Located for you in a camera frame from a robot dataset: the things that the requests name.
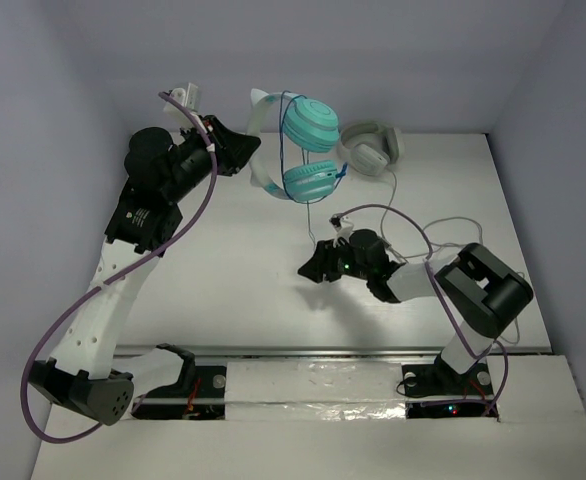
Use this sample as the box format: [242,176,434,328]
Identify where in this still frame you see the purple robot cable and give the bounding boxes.
[21,91,219,445]
[330,203,512,419]

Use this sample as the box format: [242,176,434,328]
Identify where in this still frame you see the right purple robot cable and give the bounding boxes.
[330,203,512,419]

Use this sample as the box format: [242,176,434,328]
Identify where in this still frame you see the thin blue headphone cable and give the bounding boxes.
[277,89,349,251]

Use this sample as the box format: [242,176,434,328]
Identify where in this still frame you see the aluminium mounting rail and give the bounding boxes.
[115,345,554,358]

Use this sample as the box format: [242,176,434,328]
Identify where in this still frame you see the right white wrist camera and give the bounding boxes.
[329,214,354,243]

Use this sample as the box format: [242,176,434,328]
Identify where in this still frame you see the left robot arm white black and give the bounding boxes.
[26,115,261,426]

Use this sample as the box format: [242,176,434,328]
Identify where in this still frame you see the grey headphone cable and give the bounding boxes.
[380,169,527,346]

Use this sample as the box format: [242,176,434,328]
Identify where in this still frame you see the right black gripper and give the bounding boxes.
[298,236,372,284]

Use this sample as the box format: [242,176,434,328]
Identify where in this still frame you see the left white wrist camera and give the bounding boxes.
[163,82,201,130]

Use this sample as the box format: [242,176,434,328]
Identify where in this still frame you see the white foam cover panel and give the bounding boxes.
[224,360,406,421]

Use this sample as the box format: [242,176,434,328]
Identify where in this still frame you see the grey white headphones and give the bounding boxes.
[336,120,405,177]

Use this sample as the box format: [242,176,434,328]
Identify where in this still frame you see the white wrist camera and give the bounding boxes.
[329,214,354,243]
[163,82,201,130]

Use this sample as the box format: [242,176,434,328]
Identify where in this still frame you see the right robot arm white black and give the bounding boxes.
[297,229,534,393]

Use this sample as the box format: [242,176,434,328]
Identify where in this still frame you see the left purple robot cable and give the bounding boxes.
[21,91,219,445]

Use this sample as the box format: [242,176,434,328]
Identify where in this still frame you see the teal cat-ear headphones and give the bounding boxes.
[246,88,347,204]

